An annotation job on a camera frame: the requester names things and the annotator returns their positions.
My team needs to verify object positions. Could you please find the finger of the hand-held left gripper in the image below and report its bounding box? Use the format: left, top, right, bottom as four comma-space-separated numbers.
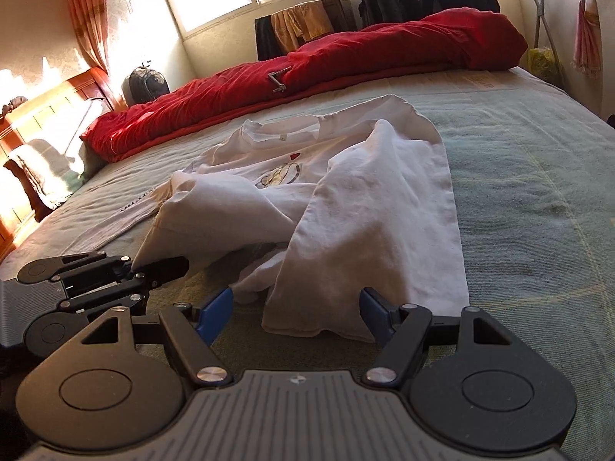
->
50, 251, 189, 285
55, 271, 189, 320

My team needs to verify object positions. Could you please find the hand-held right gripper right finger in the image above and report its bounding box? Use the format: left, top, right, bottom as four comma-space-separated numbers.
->
359, 287, 512, 387

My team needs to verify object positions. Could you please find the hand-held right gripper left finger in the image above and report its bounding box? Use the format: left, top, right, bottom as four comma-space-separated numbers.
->
79, 287, 235, 387

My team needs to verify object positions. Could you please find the white printed t-shirt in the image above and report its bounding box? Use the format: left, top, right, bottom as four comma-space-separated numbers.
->
72, 93, 470, 344

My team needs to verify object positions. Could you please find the pillow with pale towel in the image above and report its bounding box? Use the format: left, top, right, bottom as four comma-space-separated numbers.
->
4, 138, 92, 209

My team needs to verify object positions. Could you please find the wooden headboard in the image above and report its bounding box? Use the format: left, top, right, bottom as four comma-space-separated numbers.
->
0, 68, 116, 250

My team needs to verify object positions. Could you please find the dark backpack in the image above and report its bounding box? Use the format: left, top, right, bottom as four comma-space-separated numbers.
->
121, 61, 170, 105

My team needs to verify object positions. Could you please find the bed with green plaid blanket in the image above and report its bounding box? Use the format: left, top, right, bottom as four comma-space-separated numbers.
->
0, 65, 615, 461

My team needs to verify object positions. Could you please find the orange striped curtain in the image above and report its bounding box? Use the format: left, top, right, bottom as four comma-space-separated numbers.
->
58, 0, 111, 78

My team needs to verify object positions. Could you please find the red quilt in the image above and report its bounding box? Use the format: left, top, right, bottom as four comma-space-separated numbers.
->
79, 7, 528, 164

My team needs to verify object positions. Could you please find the black draped garment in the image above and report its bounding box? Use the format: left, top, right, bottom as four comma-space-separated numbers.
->
254, 15, 284, 61

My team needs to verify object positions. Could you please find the orange garment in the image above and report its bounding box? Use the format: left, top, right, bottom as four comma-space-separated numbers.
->
271, 1, 334, 46

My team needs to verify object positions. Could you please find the yellow bag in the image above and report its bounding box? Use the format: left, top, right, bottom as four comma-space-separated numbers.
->
529, 47, 562, 81

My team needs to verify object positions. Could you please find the pink tied curtain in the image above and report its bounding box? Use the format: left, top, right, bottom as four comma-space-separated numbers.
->
572, 0, 603, 79

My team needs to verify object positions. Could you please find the metal crank handle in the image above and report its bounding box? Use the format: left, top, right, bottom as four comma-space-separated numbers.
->
266, 66, 292, 93

